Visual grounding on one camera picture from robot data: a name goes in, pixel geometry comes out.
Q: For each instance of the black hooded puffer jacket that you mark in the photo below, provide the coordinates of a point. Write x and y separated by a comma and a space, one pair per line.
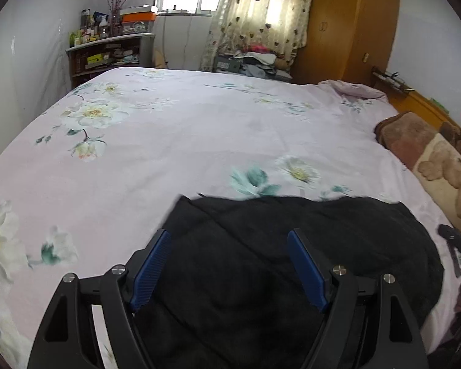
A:
253, 253

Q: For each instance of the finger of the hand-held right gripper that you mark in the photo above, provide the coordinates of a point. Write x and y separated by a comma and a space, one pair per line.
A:
455, 236

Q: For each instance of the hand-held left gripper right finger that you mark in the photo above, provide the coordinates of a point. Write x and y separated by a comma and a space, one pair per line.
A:
307, 273

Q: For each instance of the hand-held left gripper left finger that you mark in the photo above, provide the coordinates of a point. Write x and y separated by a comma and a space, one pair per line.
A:
150, 271

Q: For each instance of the heart print curtain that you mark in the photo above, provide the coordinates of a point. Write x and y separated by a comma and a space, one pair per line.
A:
261, 7

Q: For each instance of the wall rack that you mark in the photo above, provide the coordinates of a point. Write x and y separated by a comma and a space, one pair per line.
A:
392, 78

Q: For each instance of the wooden headboard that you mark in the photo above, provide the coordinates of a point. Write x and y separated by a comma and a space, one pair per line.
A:
418, 105

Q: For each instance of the white cabinet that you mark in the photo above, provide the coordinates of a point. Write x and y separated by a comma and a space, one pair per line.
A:
180, 42

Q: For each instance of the orange storage box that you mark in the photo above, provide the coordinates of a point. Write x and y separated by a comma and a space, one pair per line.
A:
138, 17

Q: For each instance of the bed with floral sheet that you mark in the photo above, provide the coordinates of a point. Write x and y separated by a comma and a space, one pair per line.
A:
176, 130

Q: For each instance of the pile of clothes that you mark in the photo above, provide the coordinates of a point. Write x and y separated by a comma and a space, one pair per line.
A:
253, 63

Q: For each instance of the cluttered storage shelf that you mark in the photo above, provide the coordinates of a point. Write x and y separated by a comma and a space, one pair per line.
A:
107, 55

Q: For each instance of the wooden wardrobe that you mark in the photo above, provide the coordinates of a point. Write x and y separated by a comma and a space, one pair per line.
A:
345, 19

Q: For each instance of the brown bear print blanket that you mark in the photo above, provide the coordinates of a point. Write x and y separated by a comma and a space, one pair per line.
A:
415, 142

